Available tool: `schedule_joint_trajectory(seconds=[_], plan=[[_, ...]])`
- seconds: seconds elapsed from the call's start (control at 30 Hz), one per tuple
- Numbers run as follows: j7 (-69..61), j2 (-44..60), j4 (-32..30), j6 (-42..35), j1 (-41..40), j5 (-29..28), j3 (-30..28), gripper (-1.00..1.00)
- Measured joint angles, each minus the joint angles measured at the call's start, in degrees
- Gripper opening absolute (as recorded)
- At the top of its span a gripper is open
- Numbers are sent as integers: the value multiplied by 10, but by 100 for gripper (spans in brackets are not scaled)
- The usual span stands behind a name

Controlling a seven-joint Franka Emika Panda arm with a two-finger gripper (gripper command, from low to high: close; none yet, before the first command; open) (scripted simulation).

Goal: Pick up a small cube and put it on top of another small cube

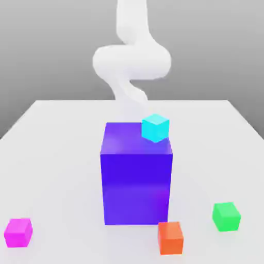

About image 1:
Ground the small cyan cube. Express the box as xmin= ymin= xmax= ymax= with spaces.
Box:
xmin=141 ymin=113 xmax=170 ymax=143

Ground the small orange cube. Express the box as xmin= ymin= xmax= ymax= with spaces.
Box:
xmin=157 ymin=221 xmax=184 ymax=256

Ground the small green cube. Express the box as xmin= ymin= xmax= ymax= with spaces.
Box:
xmin=211 ymin=202 xmax=242 ymax=233

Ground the small magenta cube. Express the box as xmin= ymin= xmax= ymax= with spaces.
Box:
xmin=4 ymin=218 xmax=34 ymax=249

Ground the large purple box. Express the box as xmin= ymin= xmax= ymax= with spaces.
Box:
xmin=100 ymin=122 xmax=173 ymax=226

